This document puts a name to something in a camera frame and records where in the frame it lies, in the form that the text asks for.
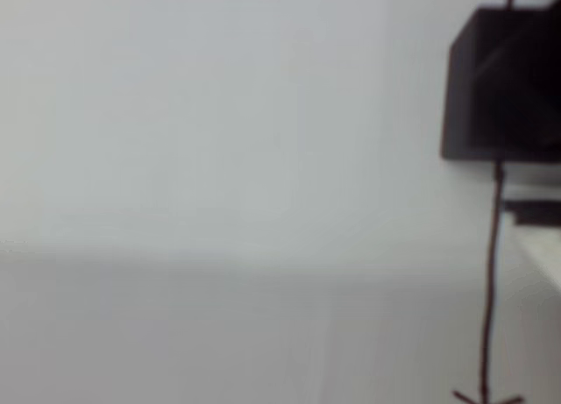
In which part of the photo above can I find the black cube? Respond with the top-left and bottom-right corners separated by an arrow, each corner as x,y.
439,4 -> 561,165

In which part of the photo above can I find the white paper sheet with markings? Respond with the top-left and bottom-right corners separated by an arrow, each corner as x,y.
0,0 -> 561,404

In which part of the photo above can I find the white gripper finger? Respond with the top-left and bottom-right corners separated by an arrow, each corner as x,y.
502,199 -> 561,291

